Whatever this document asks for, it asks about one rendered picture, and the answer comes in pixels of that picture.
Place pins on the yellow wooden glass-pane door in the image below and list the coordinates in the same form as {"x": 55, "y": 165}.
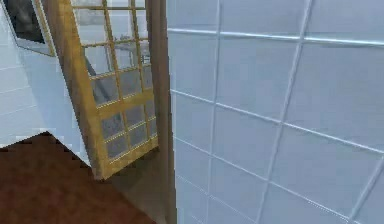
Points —
{"x": 83, "y": 100}

